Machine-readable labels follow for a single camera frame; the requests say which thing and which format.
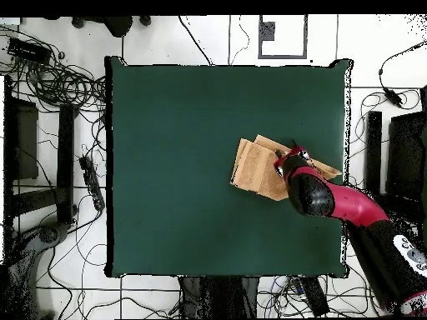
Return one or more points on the long black power strip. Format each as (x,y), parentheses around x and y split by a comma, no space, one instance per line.
(91,181)

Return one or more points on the black chair base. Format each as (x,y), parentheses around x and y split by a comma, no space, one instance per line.
(115,25)

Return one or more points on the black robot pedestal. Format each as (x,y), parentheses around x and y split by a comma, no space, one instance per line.
(220,296)

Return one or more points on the orange terry towel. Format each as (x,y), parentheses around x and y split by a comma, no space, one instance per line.
(257,170)

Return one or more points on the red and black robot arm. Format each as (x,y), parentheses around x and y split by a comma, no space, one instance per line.
(353,203)

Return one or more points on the grey rectangular floor frame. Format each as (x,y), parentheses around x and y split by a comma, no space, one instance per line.
(305,36)

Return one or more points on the black upright bar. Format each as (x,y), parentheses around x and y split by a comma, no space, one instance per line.
(65,150)
(373,150)

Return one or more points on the short black power strip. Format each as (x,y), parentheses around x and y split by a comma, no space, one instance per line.
(315,296)

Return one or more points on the dark green table cloth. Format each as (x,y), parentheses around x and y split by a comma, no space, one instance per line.
(150,116)

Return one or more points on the black cabinet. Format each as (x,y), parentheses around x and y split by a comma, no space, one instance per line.
(405,153)
(26,140)

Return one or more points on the grey square plate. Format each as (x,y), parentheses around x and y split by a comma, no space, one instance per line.
(267,30)

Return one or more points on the black device box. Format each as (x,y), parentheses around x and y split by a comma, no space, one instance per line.
(28,50)

